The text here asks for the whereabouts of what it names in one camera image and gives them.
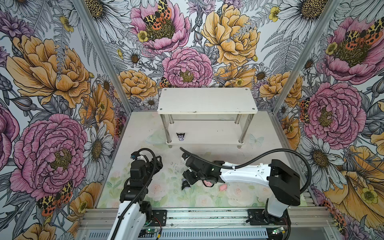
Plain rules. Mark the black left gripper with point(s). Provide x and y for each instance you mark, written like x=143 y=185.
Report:
x=158 y=165

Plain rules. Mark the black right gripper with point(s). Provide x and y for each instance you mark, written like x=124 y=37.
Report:
x=187 y=173

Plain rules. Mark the black purple figure toy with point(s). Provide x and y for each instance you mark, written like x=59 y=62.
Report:
x=185 y=185

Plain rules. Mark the purple black-eared figure toy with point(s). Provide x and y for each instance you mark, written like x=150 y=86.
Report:
x=181 y=136

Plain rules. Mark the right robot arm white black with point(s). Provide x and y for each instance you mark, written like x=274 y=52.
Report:
x=280 y=178

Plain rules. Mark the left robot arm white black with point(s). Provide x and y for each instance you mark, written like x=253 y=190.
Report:
x=134 y=211

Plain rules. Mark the white two-tier shelf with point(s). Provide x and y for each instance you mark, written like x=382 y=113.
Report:
x=208 y=116

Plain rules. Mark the pink pig toy centre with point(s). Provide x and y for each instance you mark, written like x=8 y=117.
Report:
x=207 y=184

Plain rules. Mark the pink pig toy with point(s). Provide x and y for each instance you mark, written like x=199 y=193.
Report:
x=223 y=187
x=207 y=184

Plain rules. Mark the pink pig toy lower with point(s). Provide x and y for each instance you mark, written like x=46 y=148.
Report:
x=223 y=187

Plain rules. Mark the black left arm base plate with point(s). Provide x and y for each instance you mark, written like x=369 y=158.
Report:
x=159 y=218

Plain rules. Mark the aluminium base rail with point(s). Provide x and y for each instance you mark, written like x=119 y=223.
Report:
x=193 y=218

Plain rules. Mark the grey slotted cable duct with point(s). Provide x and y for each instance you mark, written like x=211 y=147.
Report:
x=209 y=234

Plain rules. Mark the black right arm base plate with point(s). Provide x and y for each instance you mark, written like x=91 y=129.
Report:
x=259 y=217

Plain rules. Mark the aluminium corner post right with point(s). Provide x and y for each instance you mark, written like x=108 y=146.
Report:
x=323 y=22

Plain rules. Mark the aluminium corner post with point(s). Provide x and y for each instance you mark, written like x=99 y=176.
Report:
x=323 y=22
x=94 y=35

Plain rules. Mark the aluminium corner post left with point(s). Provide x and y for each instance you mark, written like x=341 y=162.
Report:
x=94 y=35

